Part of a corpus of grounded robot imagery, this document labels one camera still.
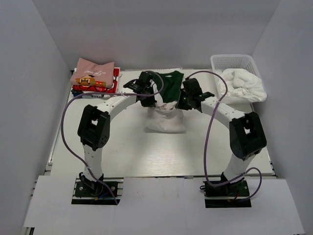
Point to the crumpled white t-shirt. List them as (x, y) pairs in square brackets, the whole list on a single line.
[(240, 86)]

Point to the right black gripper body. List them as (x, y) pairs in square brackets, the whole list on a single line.
[(184, 102)]

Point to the white and green raglan t-shirt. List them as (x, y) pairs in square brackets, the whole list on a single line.
[(164, 116)]

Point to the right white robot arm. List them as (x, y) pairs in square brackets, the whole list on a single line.
[(246, 134)]

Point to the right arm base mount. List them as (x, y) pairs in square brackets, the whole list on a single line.
[(226, 196)]

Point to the white plastic basket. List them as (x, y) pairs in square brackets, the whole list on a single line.
[(232, 61)]

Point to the folded blue white t-shirt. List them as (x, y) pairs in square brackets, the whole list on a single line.
[(87, 94)]

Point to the folded pink t-shirt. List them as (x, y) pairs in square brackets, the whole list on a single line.
[(91, 74)]

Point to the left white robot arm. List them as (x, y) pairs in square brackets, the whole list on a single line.
[(94, 127)]

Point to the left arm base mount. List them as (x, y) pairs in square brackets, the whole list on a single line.
[(83, 195)]

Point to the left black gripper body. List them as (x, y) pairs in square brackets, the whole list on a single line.
[(148, 101)]

